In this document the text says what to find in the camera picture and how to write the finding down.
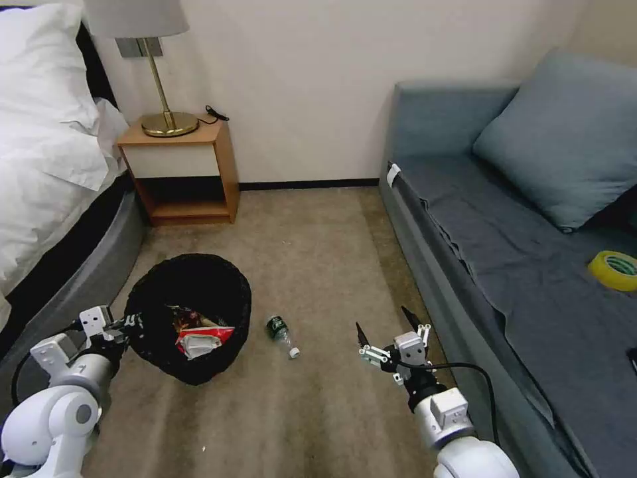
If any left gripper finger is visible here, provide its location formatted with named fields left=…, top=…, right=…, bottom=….
left=107, top=313, right=146, bottom=333
left=112, top=330, right=143, bottom=351

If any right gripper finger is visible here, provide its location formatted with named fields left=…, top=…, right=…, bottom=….
left=401, top=305, right=433, bottom=353
left=355, top=321, right=394, bottom=372

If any black round trash bin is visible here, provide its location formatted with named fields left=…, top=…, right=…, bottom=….
left=123, top=252, right=253, bottom=387

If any dark crumpled snack wrapper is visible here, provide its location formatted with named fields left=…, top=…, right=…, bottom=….
left=167, top=304, right=216, bottom=333

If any grey bed base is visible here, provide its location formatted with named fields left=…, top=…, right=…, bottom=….
left=0, top=175, right=146, bottom=380

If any red white snack packet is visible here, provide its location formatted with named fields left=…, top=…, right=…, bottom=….
left=175, top=324, right=236, bottom=360

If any black mattress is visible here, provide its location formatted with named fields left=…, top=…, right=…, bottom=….
left=3, top=171, right=136, bottom=329

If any green label plastic bottle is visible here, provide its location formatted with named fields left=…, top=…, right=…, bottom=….
left=266, top=314, right=301, bottom=359

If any dark blue sofa cover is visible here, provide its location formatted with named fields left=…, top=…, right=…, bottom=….
left=393, top=157, right=637, bottom=478

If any white duvet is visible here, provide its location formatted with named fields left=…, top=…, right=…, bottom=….
left=0, top=97, right=132, bottom=301

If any black baseboard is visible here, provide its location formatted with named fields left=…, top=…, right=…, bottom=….
left=238, top=177, right=382, bottom=192

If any wooden nightstand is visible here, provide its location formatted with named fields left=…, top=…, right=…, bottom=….
left=117, top=119, right=241, bottom=228

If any yellow tape roll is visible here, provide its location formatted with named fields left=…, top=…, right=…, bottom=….
left=587, top=250, right=637, bottom=293

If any brass table lamp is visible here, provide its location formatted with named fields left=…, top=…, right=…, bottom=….
left=83, top=0, right=200, bottom=139

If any blue grey sofa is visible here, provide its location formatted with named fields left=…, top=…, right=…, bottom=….
left=379, top=47, right=637, bottom=478

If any blue cushion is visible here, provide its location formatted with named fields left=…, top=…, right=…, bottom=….
left=471, top=47, right=637, bottom=234

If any black headboard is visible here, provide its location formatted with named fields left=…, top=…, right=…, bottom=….
left=74, top=19, right=121, bottom=112

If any white pillow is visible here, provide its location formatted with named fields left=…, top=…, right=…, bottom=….
left=0, top=0, right=102, bottom=136

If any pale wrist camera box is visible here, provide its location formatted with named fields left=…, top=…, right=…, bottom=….
left=79, top=305, right=114, bottom=341
left=393, top=332, right=430, bottom=368

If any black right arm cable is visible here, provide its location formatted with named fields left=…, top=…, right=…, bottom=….
left=395, top=360, right=502, bottom=445

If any thin black cable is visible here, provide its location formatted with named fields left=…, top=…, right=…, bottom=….
left=198, top=104, right=230, bottom=127

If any grey wall switch plate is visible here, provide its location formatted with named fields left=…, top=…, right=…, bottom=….
left=115, top=37, right=165, bottom=60

